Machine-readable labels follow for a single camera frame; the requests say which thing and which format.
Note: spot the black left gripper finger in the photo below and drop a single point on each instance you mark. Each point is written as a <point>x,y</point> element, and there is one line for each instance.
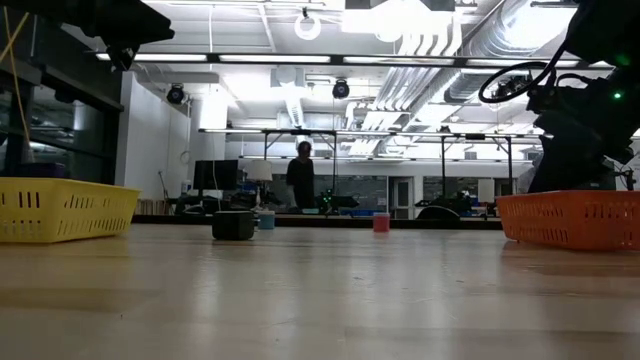
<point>160,30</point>

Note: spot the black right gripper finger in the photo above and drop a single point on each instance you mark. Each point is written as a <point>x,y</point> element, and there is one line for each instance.
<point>565,172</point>

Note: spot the red charger cube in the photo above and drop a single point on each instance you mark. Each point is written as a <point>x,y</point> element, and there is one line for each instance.
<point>381,223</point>

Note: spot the large black power adapter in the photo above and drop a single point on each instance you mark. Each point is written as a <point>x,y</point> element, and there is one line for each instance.
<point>233,226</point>

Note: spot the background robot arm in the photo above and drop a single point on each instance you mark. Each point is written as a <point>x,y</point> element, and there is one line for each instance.
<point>335,202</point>
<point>440,210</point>

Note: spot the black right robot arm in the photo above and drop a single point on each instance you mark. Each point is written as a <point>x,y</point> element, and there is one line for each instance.
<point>605,30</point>

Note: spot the orange plastic basket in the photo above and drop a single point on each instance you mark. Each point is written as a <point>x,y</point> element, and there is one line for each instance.
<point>565,220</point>

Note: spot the black ceiling spotlight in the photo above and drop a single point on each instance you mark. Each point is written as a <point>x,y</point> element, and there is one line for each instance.
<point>175,94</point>
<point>341,89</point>

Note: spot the overhead light bar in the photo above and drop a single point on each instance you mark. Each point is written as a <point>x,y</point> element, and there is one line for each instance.
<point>275,58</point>

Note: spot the black monitor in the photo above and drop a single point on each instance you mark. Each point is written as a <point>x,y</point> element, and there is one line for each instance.
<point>215,175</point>

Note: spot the glass door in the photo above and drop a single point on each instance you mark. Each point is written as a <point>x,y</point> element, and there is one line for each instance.
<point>402,200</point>

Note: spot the white table lamp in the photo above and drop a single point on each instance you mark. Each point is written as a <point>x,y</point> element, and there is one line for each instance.
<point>259,171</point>

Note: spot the yellow plastic basket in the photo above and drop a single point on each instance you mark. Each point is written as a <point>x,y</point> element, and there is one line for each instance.
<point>75,215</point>

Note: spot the person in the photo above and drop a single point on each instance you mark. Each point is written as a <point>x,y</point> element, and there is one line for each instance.
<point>300,180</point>

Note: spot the black aluminium frame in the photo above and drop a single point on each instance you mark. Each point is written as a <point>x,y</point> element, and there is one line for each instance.
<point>320,223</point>

